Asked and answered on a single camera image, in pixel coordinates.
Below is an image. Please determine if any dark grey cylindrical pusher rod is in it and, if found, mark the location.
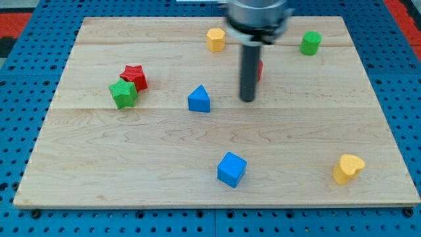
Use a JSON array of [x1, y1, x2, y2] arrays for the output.
[[239, 45, 261, 102]]

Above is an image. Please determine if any yellow heart block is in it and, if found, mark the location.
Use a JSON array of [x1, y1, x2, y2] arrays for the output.
[[332, 154, 366, 185]]

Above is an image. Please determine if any red circle block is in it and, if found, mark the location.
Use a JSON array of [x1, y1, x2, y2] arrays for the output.
[[257, 60, 264, 82]]

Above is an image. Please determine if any green cylinder block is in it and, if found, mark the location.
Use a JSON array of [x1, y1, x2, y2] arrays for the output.
[[299, 31, 322, 56]]

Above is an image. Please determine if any blue cube block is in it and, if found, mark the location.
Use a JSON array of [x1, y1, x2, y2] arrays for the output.
[[217, 152, 247, 188]]

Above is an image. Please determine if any green star block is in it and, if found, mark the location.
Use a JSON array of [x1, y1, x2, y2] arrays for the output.
[[109, 79, 138, 109]]

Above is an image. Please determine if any yellow hexagon block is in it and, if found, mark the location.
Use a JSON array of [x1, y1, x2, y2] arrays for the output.
[[206, 28, 226, 53]]

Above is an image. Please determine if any light wooden board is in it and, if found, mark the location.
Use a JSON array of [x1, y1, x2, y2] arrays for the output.
[[14, 16, 420, 209]]

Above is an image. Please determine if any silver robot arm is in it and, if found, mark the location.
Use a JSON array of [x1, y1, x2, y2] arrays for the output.
[[226, 0, 294, 102]]

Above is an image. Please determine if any red star block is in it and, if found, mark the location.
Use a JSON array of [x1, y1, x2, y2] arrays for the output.
[[120, 65, 148, 91]]

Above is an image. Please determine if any blue triangle block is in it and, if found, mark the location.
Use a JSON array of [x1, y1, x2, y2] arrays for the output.
[[187, 85, 211, 113]]

